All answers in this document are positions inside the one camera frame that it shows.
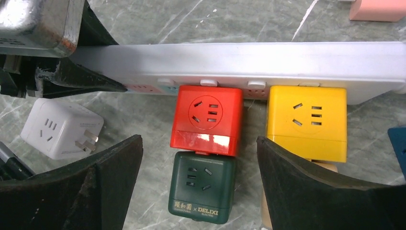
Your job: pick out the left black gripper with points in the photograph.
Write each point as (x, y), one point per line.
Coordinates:
(22, 76)

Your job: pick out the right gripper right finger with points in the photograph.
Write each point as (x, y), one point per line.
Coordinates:
(302, 195)

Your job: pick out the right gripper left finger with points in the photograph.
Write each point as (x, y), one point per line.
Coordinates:
(89, 194)

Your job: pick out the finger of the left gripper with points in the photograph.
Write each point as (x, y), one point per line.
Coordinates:
(92, 31)

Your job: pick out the beige orange cube adapter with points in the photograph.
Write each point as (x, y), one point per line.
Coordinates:
(265, 215)

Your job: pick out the white cube socket adapter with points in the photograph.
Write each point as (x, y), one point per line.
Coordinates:
(62, 130)

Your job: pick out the yellow cube socket adapter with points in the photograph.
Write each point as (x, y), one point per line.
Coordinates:
(310, 122)

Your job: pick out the green cube socket adapter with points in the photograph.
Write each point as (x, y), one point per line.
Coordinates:
(202, 186)

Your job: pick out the blue cube socket adapter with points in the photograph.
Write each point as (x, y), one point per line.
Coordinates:
(397, 136)

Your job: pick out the red cube socket adapter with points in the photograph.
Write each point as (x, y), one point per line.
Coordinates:
(208, 120)

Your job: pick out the white power strip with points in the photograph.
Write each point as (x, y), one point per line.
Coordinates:
(364, 69)

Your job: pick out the pink cube socket adapter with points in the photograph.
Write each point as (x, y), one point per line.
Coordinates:
(378, 10)

